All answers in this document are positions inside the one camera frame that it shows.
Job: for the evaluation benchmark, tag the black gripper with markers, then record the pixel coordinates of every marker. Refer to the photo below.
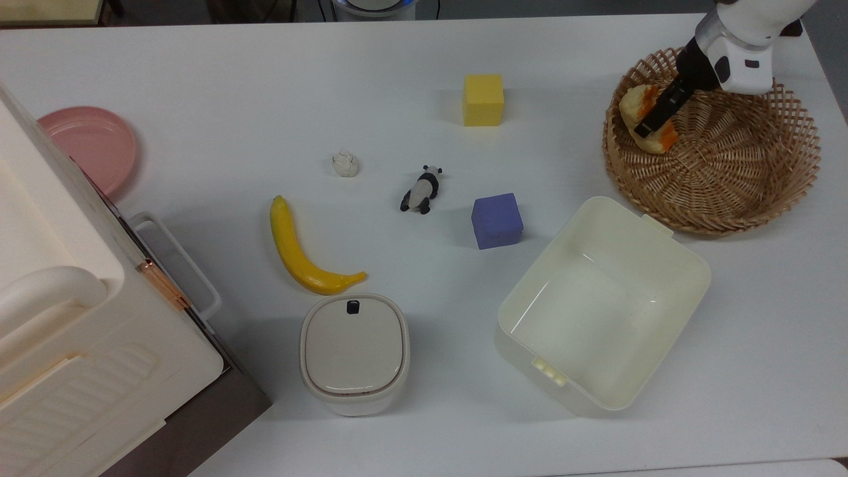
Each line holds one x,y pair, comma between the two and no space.
695,66

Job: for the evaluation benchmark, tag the bread with orange topping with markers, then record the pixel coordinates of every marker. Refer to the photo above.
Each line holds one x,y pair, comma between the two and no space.
635,103

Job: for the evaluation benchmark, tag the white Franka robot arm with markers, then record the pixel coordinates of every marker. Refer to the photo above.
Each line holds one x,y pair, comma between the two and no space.
748,33

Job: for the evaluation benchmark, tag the woven wicker basket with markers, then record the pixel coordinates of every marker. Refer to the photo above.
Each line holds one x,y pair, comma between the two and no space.
729,165

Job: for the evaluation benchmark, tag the yellow cube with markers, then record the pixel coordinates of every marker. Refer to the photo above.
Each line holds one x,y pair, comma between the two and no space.
483,99

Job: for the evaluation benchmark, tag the purple cube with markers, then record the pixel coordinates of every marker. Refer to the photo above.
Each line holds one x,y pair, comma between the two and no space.
497,222

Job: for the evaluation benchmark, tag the cream open plastic bin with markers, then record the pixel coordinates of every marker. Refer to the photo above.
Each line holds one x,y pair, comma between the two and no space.
596,311

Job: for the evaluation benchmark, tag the panda toy figure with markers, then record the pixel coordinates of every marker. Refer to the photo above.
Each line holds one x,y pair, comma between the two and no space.
421,191

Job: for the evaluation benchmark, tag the crumpled white paper ball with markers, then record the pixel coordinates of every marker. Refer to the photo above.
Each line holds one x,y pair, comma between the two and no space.
345,164

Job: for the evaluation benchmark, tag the beige lidded trash can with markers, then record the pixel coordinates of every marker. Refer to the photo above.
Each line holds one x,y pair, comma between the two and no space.
354,351

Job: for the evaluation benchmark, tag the yellow banana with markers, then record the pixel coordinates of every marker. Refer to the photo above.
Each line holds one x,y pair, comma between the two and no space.
291,255

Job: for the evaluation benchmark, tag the copper latch on storage box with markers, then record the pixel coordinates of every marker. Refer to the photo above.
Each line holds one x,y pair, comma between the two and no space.
165,286

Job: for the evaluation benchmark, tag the dark wooden box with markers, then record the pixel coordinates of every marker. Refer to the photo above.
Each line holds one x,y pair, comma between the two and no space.
199,424

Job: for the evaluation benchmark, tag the pink plate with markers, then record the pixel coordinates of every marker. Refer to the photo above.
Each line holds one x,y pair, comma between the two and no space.
89,149

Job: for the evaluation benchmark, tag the light wooden desk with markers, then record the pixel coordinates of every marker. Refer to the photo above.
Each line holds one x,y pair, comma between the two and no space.
46,10

